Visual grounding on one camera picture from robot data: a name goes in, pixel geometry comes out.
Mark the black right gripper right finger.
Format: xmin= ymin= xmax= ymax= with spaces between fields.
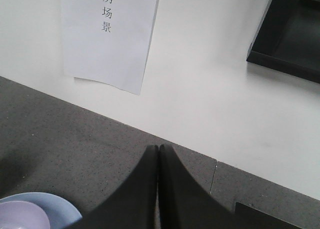
xmin=158 ymin=144 xmax=255 ymax=229

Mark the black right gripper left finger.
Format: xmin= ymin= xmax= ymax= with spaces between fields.
xmin=68 ymin=145 xmax=158 ymax=229

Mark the purple plastic bowl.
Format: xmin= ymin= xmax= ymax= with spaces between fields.
xmin=0 ymin=201 xmax=51 ymax=229

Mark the light blue plate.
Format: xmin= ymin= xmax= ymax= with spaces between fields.
xmin=0 ymin=192 xmax=83 ymax=229

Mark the white paper sheet on wall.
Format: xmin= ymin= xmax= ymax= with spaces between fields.
xmin=60 ymin=0 xmax=159 ymax=95

